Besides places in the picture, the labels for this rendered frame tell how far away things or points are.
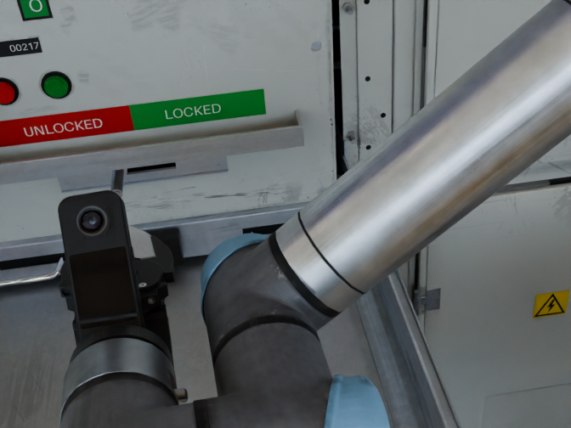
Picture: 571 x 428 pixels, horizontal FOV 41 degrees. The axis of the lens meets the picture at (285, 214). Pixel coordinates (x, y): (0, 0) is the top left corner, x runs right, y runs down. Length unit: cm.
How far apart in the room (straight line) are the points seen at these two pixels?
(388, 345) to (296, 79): 33
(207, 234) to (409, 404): 36
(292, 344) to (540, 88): 22
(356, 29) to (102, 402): 70
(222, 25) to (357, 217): 43
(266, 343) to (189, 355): 44
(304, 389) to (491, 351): 100
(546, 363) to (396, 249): 103
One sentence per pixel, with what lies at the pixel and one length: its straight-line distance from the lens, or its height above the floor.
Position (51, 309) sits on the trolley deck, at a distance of 104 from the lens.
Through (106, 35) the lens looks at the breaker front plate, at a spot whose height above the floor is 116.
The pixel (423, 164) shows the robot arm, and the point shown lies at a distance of 49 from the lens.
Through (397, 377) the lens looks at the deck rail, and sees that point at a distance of 87.
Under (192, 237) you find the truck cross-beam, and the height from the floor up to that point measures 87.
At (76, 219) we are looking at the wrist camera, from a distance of 55.
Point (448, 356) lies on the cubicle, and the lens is 141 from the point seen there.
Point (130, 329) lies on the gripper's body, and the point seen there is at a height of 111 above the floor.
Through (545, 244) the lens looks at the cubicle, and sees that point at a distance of 131.
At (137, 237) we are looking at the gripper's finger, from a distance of 67.
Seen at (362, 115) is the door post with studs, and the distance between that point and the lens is 110.
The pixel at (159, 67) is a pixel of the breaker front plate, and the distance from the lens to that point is 89.
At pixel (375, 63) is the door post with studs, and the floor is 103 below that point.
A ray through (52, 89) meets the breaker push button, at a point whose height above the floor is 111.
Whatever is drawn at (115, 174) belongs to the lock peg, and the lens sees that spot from 94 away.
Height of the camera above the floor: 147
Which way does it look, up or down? 35 degrees down
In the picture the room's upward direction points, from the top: 5 degrees counter-clockwise
